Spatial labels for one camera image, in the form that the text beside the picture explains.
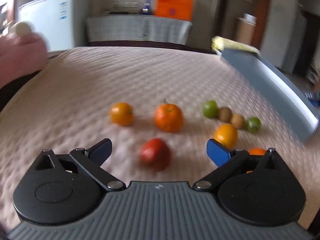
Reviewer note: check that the light wooden cabinet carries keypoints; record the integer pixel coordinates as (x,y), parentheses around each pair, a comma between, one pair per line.
(245,33)

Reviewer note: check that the large brown kiwi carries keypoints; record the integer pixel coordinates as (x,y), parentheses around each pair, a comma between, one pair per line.
(225,114)

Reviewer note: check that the blue glass bottle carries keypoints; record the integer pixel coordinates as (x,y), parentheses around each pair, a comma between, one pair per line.
(146,10)

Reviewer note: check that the orange with stem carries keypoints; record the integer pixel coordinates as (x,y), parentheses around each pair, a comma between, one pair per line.
(257,151)
(168,118)

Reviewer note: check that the white box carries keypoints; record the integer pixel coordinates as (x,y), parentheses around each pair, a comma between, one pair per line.
(250,18)

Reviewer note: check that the pink plush toy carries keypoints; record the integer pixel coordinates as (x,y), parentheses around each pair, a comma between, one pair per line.
(20,52)

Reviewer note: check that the white chest freezer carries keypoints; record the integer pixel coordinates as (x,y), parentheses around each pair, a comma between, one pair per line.
(57,20)

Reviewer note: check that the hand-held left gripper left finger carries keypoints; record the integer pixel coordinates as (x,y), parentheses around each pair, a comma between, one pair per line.
(102,150)

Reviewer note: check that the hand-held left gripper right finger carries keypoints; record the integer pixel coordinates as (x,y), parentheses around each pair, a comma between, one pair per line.
(217,153)

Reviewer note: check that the green tomato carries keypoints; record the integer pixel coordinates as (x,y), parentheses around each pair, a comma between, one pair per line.
(210,109)
(254,125)

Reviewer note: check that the orange paper bag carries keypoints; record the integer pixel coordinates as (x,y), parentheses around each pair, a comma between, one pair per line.
(175,3)

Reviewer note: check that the lace cabinet cloth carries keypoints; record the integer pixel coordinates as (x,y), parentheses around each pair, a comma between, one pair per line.
(137,28)

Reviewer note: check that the small orange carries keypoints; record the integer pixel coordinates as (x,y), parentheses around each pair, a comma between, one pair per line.
(121,113)

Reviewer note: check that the napa cabbage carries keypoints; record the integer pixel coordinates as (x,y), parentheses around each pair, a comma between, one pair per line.
(232,45)

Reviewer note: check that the red apple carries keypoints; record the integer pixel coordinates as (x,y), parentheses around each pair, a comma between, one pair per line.
(155,154)

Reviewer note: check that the yellow orange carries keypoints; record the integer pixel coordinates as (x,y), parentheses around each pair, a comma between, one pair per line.
(225,136)

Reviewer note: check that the small brown kiwi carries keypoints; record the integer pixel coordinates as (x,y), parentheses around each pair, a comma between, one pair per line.
(238,121)

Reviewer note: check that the grey cardboard box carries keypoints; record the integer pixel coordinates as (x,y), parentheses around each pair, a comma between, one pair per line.
(262,80)

